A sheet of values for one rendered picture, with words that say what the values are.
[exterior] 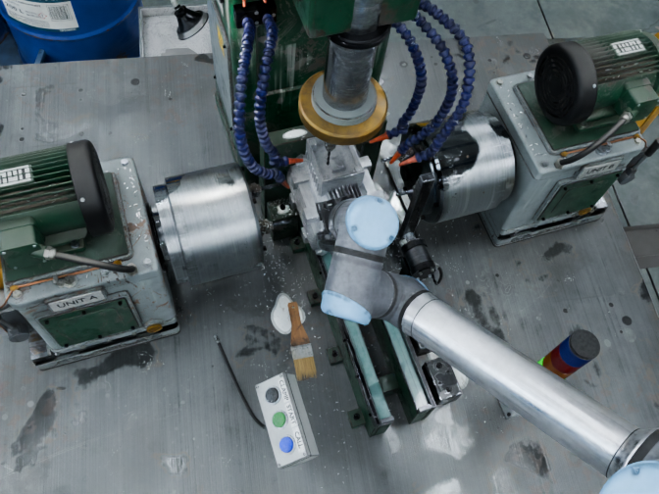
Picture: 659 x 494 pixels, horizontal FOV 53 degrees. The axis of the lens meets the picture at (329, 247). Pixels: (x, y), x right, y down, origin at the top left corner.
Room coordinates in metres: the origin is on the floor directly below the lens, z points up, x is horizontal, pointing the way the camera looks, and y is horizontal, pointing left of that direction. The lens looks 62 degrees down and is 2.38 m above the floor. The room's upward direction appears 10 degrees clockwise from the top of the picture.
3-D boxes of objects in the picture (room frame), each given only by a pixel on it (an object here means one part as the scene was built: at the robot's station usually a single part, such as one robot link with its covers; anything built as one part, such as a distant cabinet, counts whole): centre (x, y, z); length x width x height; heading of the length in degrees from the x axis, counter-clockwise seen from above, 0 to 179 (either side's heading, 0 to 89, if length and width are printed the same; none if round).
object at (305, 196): (0.84, 0.00, 1.01); 0.20 x 0.19 x 0.19; 27
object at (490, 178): (0.99, -0.29, 1.04); 0.41 x 0.25 x 0.25; 117
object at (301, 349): (0.55, 0.03, 0.80); 0.21 x 0.05 x 0.01; 21
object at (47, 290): (0.57, 0.54, 0.99); 0.35 x 0.31 x 0.37; 117
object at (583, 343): (0.49, -0.51, 1.01); 0.08 x 0.08 x 0.42; 27
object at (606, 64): (1.10, -0.58, 1.16); 0.33 x 0.26 x 0.42; 117
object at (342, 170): (0.88, 0.02, 1.11); 0.12 x 0.11 x 0.07; 27
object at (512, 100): (1.11, -0.53, 0.99); 0.35 x 0.31 x 0.37; 117
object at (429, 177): (0.79, -0.17, 1.12); 0.04 x 0.03 x 0.26; 27
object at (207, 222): (0.68, 0.32, 1.04); 0.37 x 0.25 x 0.25; 117
